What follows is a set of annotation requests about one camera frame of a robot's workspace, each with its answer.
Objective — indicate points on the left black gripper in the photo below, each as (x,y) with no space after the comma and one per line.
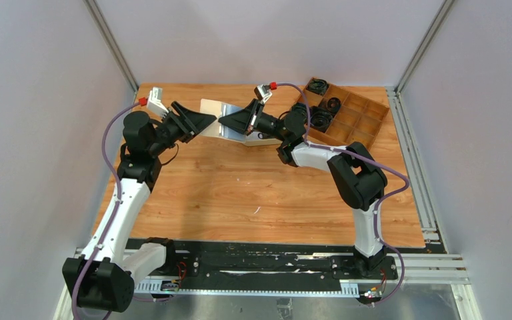
(197,121)

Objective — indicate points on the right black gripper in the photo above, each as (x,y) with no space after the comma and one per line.
(246,120)

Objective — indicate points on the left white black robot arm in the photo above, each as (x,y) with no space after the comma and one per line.
(102,277)

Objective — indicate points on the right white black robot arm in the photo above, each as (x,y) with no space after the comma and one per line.
(359,183)

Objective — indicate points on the beige oval tray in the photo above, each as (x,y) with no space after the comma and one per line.
(256,139)

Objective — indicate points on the wooden compartment organizer box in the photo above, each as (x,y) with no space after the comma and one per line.
(339,116)

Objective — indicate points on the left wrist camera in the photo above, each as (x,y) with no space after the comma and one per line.
(155,104)

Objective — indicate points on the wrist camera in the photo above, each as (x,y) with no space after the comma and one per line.
(263,93)
(155,104)

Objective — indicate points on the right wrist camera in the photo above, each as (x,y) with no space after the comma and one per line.
(263,93)

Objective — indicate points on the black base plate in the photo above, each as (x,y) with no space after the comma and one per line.
(230,266)

